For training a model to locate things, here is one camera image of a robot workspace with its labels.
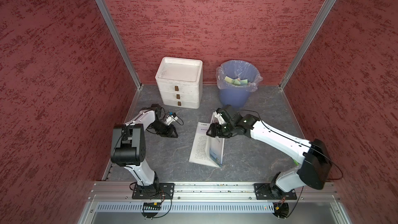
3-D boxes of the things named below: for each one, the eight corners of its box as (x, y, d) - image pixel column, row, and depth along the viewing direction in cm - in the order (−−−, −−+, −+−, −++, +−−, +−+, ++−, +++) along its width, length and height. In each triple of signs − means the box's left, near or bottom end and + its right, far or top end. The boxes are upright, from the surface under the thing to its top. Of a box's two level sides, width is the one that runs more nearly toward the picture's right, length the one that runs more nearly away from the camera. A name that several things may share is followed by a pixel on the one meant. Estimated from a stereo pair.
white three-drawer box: (162, 108, 109) (153, 82, 88) (168, 84, 124) (161, 57, 104) (202, 108, 109) (202, 82, 88) (202, 84, 124) (202, 58, 104)
